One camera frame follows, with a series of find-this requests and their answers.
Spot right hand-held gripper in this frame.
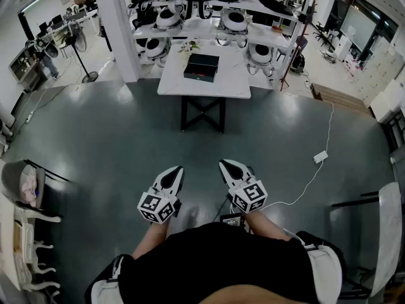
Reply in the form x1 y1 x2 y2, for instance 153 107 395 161
218 159 269 215

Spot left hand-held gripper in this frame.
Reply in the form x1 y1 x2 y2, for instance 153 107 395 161
137 166 185 225

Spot person's left forearm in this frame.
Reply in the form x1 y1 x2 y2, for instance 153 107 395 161
131 222 173 261

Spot person's right forearm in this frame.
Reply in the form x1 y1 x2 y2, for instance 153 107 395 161
245 210 292 243

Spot white foam box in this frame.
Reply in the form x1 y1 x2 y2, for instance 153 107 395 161
369 79 405 124

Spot person's black shirt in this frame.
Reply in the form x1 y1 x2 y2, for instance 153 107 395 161
84 222 346 304

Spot white marble table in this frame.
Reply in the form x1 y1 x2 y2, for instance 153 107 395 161
157 39 252 135

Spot black floor bag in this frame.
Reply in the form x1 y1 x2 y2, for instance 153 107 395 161
290 54 306 74

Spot wooden step platform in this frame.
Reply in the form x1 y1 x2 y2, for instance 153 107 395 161
311 82 376 118

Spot flower bouquet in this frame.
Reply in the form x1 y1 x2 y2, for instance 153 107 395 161
178 39 204 55

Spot red pole stand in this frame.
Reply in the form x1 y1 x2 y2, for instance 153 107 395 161
280 0 319 92

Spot pink cloth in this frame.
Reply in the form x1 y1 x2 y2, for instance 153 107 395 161
19 169 41 207

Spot white shelving rack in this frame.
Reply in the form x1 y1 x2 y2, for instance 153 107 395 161
126 0 304 90

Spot white ornate chair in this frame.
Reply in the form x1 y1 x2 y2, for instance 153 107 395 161
12 206 63 295

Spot group of white backpack pods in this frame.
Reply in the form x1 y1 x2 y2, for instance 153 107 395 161
144 0 275 76

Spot grey shell chair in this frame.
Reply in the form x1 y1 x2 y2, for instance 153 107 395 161
1 158 72 219

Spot grey marble side table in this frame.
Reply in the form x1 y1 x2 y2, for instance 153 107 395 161
368 182 404 299

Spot black standing fan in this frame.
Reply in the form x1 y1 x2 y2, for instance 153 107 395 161
65 20 100 84

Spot black flat bag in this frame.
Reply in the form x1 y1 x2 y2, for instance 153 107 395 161
258 0 296 16

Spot white cabinets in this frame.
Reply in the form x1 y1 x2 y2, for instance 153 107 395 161
359 36 405 107

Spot grey cabinet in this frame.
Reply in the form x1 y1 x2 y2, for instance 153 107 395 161
8 47 41 92

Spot office desks with monitors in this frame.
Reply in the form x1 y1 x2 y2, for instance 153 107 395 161
37 0 99 49

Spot white cable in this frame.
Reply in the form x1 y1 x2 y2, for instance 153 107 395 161
264 101 335 209

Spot white harness strap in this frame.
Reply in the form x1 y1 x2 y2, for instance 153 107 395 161
304 243 344 304
90 257 123 304

